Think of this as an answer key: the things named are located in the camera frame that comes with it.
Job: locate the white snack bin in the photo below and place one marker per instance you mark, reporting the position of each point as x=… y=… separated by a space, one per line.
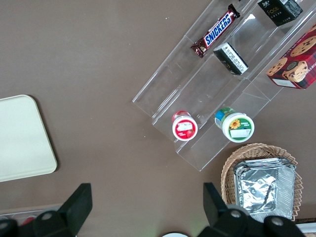
x=306 y=227

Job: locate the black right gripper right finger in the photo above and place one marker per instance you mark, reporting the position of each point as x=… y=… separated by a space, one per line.
x=217 y=217

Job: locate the red cookie box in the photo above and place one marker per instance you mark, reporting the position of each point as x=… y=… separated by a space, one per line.
x=296 y=64

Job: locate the aluminium foil tray stack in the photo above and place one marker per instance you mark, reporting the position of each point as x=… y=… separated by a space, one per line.
x=261 y=187

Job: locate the beige plastic tray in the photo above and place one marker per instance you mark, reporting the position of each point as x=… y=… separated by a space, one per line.
x=22 y=138

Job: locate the green gum jar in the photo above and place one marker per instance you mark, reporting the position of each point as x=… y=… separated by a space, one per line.
x=238 y=127

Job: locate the red cola bottle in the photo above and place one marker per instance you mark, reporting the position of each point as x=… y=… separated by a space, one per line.
x=29 y=219

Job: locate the clear acrylic bottle rack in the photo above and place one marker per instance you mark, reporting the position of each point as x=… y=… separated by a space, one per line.
x=14 y=213

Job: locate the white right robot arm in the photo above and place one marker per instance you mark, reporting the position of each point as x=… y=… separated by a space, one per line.
x=174 y=235

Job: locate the red gum jar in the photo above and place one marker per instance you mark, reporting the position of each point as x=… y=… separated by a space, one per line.
x=184 y=128

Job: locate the small black box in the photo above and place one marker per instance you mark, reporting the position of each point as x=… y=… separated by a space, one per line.
x=232 y=59
x=279 y=11

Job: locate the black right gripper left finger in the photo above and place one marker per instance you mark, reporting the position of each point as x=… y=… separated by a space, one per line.
x=71 y=212

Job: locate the light wicker basket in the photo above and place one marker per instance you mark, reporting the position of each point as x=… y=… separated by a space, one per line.
x=228 y=170

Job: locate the clear acrylic tiered stand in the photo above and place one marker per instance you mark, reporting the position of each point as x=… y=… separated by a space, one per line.
x=187 y=81

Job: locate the Snickers chocolate bar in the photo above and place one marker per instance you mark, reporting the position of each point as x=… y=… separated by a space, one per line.
x=217 y=30

